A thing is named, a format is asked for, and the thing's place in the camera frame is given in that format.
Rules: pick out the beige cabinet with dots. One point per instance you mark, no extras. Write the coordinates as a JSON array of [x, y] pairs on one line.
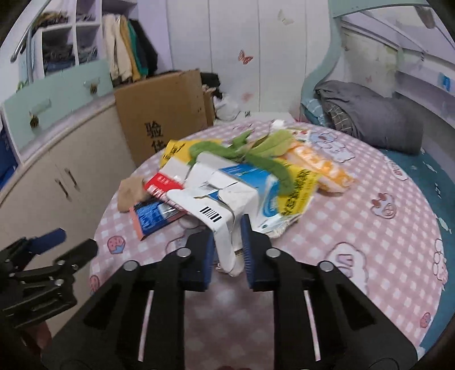
[[81, 149]]

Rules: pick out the white shelf unit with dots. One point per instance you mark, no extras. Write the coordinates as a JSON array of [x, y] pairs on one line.
[[74, 32]]

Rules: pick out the curved metal rail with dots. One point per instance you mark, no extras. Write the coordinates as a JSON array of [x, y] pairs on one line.
[[26, 32]]

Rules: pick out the pale butterfly sticker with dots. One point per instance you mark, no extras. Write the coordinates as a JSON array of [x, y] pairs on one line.
[[284, 17]]

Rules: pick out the cream hanging garment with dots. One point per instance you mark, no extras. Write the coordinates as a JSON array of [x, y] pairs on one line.
[[112, 46]]

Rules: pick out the pink butterfly sticker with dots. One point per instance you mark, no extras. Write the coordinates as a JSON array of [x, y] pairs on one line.
[[245, 57]]

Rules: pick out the brown crumpled paper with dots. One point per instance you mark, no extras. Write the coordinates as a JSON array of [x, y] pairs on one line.
[[131, 194]]

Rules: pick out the blue orange packet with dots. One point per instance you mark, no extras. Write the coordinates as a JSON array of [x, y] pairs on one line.
[[153, 217]]

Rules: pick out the teal striped cloth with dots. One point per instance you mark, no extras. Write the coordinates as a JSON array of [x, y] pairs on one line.
[[314, 110]]

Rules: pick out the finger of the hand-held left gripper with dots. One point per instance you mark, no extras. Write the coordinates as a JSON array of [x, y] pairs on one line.
[[76, 251], [49, 238]]

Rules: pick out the small pink sticker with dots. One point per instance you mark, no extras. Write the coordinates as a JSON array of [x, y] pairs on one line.
[[246, 96]]

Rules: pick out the large cardboard box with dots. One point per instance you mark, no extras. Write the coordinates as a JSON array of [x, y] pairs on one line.
[[160, 106]]

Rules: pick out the red white box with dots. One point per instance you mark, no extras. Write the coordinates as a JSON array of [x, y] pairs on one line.
[[163, 183]]

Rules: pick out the mint drawer unit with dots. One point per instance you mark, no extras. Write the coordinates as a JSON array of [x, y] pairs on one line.
[[60, 96]]

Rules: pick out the blue bag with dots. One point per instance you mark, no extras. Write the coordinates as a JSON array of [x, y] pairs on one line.
[[7, 156]]

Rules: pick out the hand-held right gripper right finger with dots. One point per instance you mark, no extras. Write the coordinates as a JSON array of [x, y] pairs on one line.
[[248, 256]]

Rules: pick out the teal bed frame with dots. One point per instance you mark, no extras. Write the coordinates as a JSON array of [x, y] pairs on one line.
[[334, 42]]

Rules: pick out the white plastic bag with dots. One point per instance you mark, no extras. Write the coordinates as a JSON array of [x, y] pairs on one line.
[[227, 108]]

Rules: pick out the mustard hanging garment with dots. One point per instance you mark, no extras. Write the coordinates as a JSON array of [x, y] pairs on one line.
[[128, 49]]

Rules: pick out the black cloth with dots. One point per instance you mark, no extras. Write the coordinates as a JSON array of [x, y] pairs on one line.
[[211, 81]]

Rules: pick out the orange snack packet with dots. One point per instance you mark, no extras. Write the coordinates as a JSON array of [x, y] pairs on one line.
[[320, 167]]

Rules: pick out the grey pillow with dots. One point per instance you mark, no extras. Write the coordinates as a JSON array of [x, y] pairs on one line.
[[373, 114]]

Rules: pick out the black hanging garment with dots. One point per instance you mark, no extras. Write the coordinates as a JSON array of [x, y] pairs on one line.
[[147, 49]]

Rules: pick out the green leafy stalks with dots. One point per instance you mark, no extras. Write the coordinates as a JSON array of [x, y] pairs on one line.
[[273, 167]]

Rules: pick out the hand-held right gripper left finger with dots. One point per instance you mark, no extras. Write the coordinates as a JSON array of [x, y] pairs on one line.
[[203, 261]]

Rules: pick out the white blue torn carton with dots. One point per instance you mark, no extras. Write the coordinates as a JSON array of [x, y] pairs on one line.
[[245, 185]]

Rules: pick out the yellow plastic bag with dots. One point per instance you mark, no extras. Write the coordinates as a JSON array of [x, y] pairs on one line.
[[298, 190]]

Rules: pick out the green hanging garment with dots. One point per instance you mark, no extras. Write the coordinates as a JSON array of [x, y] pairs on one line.
[[137, 49]]

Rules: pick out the teal bedsheet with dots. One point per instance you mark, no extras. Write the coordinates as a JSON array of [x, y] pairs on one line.
[[426, 185]]

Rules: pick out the white crumpled wrapper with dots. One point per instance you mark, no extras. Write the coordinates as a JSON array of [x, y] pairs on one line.
[[280, 125]]

